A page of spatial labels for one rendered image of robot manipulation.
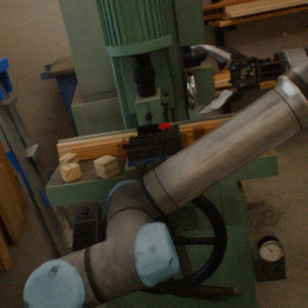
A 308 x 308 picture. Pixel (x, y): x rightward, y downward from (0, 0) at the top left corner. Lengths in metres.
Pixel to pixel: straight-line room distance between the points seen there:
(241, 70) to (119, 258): 0.53
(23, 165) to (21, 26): 1.79
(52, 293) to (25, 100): 3.06
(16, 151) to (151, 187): 1.24
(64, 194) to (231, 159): 0.59
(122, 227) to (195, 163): 0.15
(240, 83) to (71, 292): 0.58
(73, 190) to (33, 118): 2.51
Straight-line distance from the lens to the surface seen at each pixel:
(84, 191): 1.08
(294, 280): 2.05
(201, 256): 1.18
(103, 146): 1.19
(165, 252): 0.52
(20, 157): 1.82
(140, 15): 1.02
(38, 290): 0.54
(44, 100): 3.51
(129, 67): 1.21
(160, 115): 1.10
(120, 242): 0.54
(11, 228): 2.68
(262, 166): 1.06
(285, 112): 0.61
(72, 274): 0.53
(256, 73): 0.92
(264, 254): 1.12
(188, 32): 1.28
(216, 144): 0.61
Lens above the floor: 1.33
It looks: 22 degrees down
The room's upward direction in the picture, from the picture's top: 10 degrees counter-clockwise
